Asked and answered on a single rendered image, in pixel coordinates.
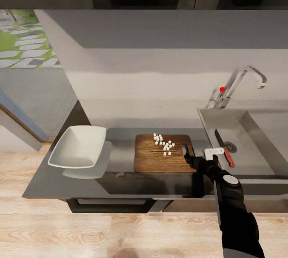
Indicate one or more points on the drop in sink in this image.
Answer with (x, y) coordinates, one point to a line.
(256, 138)

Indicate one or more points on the bowl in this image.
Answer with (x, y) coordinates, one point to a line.
(79, 147)

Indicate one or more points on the parer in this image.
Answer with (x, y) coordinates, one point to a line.
(226, 152)

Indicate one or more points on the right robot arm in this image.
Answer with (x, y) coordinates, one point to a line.
(240, 232)

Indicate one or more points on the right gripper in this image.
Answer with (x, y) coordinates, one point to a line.
(201, 163)

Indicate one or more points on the fixed window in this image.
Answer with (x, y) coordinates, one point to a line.
(34, 89)

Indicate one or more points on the dishwasher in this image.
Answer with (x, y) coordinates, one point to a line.
(115, 205)

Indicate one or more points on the cutting board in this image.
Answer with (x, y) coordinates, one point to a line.
(150, 157)

